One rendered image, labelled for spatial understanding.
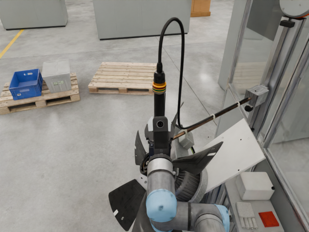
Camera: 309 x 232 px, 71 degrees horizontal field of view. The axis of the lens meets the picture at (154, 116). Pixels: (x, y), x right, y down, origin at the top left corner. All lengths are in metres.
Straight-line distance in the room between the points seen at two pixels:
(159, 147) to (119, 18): 5.80
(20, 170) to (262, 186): 2.53
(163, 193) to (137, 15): 5.98
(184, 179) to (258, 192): 0.50
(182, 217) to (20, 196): 2.28
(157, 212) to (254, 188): 0.92
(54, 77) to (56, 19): 4.43
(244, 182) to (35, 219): 1.94
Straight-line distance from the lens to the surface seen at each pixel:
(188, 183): 1.09
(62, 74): 3.74
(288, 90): 1.37
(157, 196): 0.56
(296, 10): 1.15
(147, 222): 0.97
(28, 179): 2.88
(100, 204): 2.41
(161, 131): 0.64
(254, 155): 1.03
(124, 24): 6.38
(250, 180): 1.43
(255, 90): 1.21
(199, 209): 0.66
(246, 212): 1.41
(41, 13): 8.06
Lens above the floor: 2.04
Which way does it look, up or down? 38 degrees down
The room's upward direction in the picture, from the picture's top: straight up
